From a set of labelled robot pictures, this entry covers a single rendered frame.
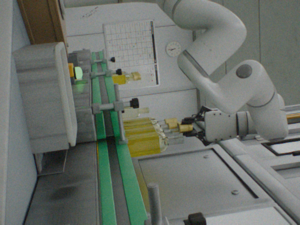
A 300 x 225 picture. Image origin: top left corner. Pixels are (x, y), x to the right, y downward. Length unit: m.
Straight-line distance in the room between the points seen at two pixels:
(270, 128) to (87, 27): 6.08
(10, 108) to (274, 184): 0.77
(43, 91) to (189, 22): 0.36
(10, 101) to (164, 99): 6.58
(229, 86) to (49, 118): 0.41
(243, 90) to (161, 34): 6.22
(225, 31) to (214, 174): 0.51
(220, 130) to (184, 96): 6.12
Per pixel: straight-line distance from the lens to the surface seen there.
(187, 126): 1.25
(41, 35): 1.07
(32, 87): 0.85
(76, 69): 1.45
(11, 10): 0.93
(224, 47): 0.91
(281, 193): 1.15
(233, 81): 0.93
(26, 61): 0.84
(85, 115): 1.04
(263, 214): 1.03
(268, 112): 1.07
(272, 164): 1.38
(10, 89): 0.78
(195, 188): 1.17
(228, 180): 1.21
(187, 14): 0.93
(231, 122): 1.24
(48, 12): 1.02
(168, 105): 7.33
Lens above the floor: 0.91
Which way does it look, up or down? 7 degrees up
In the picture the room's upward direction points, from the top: 82 degrees clockwise
